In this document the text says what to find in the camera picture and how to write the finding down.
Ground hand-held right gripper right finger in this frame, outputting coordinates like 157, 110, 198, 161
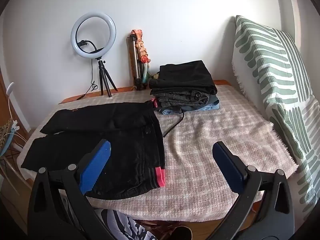
212, 141, 299, 240

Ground folded black pants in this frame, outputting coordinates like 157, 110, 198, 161
149, 60, 218, 96

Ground white ring light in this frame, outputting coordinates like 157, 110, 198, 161
71, 13, 117, 60

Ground folded dark blue jeans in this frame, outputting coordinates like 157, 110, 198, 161
204, 94, 220, 107

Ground folded grey tweed pants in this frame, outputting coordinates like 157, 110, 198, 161
154, 91, 209, 109

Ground folded light blue jeans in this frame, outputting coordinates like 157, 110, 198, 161
160, 102, 220, 115

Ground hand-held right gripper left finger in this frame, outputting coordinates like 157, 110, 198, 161
27, 139, 118, 240

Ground orange patterned scarf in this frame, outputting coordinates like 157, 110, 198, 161
130, 29, 153, 83

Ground wooden cabinet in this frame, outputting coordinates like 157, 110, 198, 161
0, 72, 29, 140

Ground beige plaid blanket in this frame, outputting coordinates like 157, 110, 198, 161
16, 84, 299, 224

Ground green striped white cover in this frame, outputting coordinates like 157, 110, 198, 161
231, 15, 320, 207

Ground thin black ring light cable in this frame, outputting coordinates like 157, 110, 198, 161
76, 59, 98, 101

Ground black white patterned clothing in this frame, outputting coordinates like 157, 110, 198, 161
95, 209, 160, 240

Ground black pants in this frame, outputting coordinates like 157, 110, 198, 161
21, 102, 166, 199
149, 60, 218, 96

